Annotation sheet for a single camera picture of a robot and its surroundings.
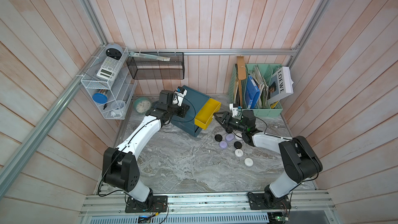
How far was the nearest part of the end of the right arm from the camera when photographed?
71cm

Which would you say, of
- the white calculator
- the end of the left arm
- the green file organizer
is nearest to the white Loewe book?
the green file organizer

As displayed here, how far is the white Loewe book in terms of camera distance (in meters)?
0.90

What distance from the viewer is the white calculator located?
2.45ft

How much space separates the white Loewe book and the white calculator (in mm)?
940
